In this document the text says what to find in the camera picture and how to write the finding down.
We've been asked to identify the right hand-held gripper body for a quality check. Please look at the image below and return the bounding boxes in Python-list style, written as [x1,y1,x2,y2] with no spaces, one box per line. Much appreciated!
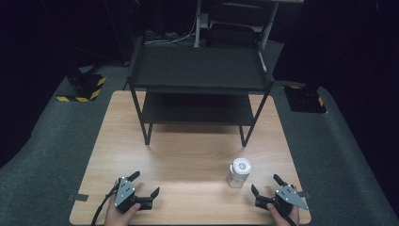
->
[255,185,310,218]

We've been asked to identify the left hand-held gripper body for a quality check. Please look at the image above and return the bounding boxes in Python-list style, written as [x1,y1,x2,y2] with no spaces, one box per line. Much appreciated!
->
[113,176,154,214]

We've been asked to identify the clear bottle with white lid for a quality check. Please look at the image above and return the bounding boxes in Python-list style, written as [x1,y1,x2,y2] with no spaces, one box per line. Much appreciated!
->
[227,157,253,189]

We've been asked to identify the black two-tier shelf rack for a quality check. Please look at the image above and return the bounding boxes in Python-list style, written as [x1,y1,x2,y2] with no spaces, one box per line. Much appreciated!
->
[126,35,276,149]

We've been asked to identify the person's left hand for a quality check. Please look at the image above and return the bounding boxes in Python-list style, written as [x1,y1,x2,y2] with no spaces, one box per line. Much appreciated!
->
[104,197,142,226]

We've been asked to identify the person's right hand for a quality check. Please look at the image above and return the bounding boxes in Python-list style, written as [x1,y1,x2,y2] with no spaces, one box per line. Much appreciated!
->
[265,202,301,226]

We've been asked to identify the black stand base striped tape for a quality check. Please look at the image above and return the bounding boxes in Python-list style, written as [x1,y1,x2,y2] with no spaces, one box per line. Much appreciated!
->
[282,84,329,114]
[56,73,107,104]

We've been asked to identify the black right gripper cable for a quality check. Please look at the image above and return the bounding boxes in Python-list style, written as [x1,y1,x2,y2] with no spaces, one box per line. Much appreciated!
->
[280,209,298,226]

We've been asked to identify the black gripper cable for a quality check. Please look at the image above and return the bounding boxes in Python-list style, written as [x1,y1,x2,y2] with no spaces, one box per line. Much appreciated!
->
[90,180,121,226]
[280,209,298,226]

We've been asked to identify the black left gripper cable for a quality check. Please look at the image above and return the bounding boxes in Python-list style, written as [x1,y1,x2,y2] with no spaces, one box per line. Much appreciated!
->
[90,180,121,226]

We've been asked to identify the white floor cables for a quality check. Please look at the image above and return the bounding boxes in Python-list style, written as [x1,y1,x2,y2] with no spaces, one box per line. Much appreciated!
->
[143,17,198,45]

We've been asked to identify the white desk frame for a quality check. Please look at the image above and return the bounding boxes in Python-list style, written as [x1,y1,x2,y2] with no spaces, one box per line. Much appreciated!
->
[193,0,305,50]

